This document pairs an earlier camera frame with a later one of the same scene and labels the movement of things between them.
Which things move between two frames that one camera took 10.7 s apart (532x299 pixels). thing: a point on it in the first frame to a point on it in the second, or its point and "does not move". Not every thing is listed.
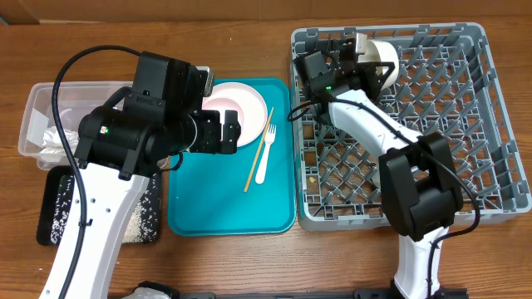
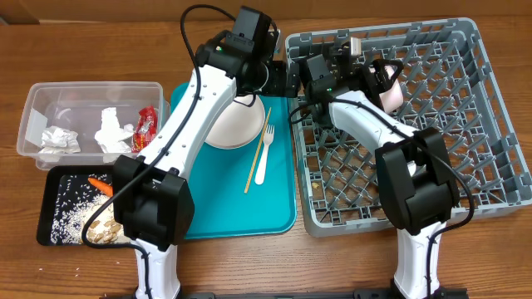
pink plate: [252, 111] does not move
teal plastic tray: [205, 191] does not move
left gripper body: [209, 138] to [278, 81]
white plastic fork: [268, 139] does not move
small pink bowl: [222, 105] to [392, 99]
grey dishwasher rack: [447, 82] does not move
